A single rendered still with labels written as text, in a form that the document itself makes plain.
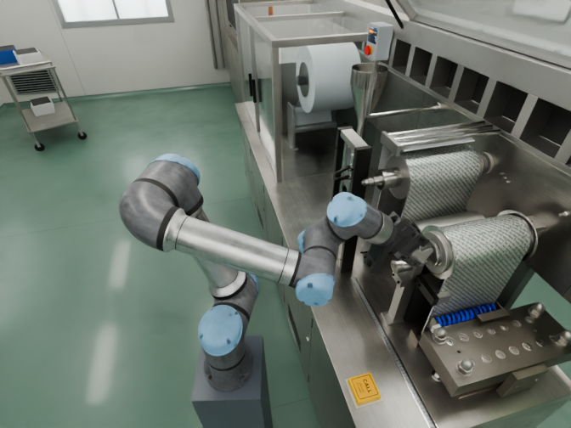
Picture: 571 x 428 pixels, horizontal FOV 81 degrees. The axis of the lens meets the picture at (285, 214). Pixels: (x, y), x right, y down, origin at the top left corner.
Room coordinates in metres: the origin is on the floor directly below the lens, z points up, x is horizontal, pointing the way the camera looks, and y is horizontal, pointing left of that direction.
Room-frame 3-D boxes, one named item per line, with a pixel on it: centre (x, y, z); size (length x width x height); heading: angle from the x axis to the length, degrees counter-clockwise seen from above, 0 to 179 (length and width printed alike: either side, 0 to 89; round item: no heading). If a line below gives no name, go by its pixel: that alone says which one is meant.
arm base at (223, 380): (0.50, 0.18, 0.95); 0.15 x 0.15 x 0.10
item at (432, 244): (0.63, -0.40, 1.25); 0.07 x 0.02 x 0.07; 14
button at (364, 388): (0.42, -0.22, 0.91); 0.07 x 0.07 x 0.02; 14
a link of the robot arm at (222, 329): (0.51, 0.18, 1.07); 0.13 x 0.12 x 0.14; 169
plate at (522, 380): (0.41, -0.64, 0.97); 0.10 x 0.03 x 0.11; 104
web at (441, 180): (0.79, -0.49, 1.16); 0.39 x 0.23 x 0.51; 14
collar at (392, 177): (0.87, -0.32, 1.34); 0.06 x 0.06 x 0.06; 14
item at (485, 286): (0.60, -0.54, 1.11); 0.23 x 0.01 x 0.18; 104
